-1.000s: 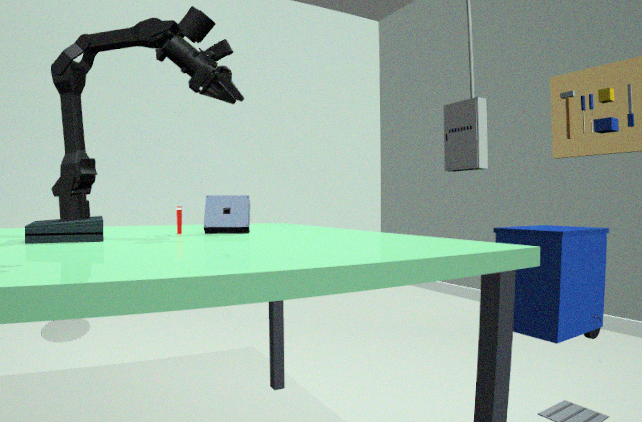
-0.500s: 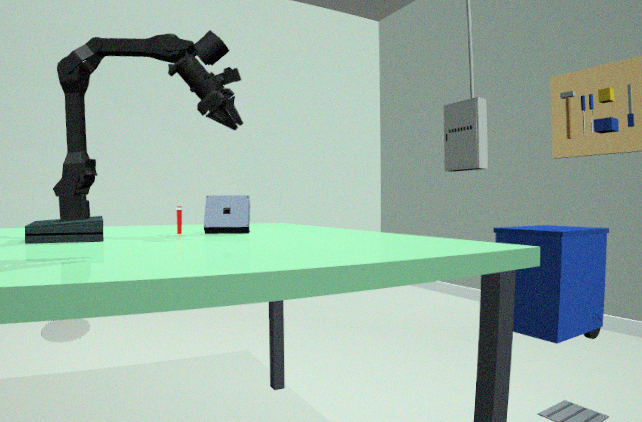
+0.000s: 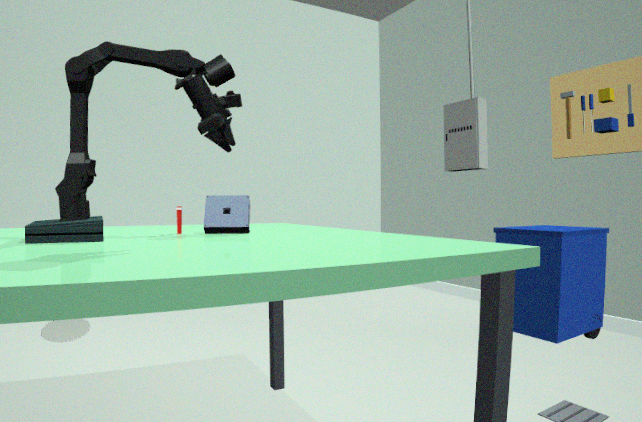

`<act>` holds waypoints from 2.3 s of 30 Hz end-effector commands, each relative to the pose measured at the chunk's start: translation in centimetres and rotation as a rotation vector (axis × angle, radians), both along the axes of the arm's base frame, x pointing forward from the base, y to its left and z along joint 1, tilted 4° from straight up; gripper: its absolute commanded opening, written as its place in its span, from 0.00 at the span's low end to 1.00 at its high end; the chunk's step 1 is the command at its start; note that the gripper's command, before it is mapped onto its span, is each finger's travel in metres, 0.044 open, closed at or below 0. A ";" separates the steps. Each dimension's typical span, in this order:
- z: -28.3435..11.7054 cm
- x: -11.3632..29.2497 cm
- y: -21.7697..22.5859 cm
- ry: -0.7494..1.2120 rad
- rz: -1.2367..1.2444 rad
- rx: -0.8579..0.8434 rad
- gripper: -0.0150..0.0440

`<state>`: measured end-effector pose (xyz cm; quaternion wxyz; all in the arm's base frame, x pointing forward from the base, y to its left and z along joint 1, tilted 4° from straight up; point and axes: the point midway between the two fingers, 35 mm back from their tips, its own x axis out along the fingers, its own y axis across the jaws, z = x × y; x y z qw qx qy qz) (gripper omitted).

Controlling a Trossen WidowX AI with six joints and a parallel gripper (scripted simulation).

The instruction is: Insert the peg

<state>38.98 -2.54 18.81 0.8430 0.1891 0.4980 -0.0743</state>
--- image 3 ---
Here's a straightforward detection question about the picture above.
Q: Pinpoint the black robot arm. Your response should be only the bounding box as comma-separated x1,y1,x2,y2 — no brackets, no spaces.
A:
55,42,236,222

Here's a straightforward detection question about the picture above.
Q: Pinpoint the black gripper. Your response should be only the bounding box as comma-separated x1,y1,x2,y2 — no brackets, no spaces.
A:
191,91,236,153

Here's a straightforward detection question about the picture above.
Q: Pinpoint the grey sloped panel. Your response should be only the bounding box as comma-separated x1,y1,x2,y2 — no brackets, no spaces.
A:
204,195,250,234

